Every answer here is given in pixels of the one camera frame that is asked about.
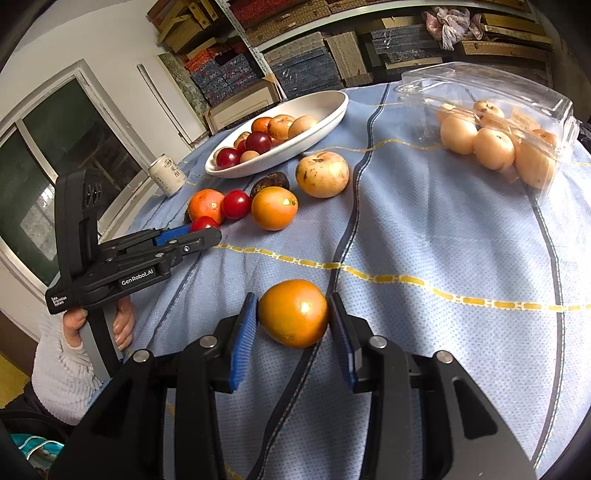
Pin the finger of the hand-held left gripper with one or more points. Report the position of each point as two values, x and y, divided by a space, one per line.
203 239
171 236

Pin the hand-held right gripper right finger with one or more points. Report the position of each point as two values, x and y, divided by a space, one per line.
339 337

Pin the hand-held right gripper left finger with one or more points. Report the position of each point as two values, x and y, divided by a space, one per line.
244 341

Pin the large orange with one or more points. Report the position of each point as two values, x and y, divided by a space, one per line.
206 205

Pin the orange persimmon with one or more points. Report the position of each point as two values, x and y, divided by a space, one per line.
274 207
293 313

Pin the large dark brown mangosteen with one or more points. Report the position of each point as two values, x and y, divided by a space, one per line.
270 181

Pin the small golden kiwi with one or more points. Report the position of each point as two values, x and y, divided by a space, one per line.
249 156

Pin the tan pear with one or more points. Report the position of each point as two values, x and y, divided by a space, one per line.
241 137
280 125
302 125

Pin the dark red plum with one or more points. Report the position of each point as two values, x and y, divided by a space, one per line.
257 142

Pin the yellow apple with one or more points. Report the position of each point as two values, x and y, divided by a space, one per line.
322 174

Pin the white oval plate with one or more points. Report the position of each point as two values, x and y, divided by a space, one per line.
323 108

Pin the person's left forearm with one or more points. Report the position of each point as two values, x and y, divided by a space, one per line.
60 369

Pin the person's left hand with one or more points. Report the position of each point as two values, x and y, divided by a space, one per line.
123 323

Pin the white drink can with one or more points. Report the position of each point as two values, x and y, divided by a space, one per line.
168 177

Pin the white framed window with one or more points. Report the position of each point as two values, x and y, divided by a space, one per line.
46 138

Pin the small tangerine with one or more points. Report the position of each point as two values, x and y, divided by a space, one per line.
262 124

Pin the white plastic pipe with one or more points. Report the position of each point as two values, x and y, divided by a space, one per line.
164 104

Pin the open cardboard box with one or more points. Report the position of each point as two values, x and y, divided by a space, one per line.
240 108

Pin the green mottled board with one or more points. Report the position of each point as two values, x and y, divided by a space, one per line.
184 87

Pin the shelf of stacked boxes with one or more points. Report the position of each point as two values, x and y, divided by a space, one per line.
300 64

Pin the teal patterned cloth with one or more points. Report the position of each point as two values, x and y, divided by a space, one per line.
37 445

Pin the cluster of pale peaches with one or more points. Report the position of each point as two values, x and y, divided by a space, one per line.
458 134

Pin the white metal shelf rack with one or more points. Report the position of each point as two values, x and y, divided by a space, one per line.
323 28

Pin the clear plastic clamshell box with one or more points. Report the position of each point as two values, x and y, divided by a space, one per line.
461 78

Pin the pink cloth bundle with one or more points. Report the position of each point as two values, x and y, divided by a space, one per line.
450 27

